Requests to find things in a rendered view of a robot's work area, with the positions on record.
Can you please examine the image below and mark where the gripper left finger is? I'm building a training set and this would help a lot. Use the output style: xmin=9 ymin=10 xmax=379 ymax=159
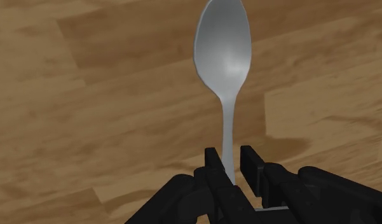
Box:
xmin=125 ymin=147 xmax=257 ymax=224

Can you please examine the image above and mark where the silver metal spoon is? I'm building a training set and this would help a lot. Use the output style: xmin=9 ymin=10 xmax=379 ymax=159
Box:
xmin=193 ymin=0 xmax=252 ymax=186

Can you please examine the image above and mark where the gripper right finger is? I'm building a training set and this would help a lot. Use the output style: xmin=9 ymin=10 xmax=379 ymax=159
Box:
xmin=240 ymin=144 xmax=382 ymax=224

